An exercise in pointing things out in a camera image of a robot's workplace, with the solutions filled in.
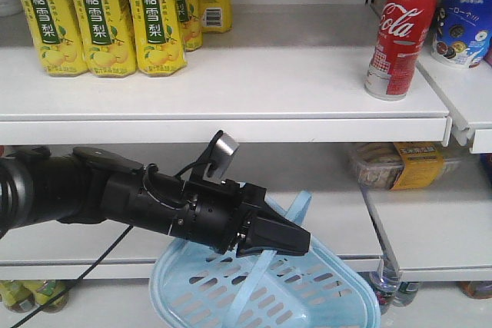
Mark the red coca cola bottle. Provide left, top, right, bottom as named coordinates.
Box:
left=364, top=0, right=437, bottom=101

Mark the white metal shelving unit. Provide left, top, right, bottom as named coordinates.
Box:
left=1, top=0, right=491, bottom=327

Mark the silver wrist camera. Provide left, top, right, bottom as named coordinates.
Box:
left=201, top=130, right=240, bottom=180

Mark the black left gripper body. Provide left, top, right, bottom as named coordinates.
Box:
left=101, top=172, right=266, bottom=253

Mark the light blue plastic basket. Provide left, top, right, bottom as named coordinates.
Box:
left=148, top=189, right=381, bottom=328

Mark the blue cookie cup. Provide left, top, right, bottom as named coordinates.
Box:
left=431, top=0, right=491, bottom=69

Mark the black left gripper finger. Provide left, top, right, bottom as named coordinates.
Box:
left=236, top=206, right=311, bottom=257

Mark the black cable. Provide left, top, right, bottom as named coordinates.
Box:
left=7, top=162, right=216, bottom=328

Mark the clear cookie box yellow band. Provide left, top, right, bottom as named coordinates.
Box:
left=347, top=141, right=464, bottom=191

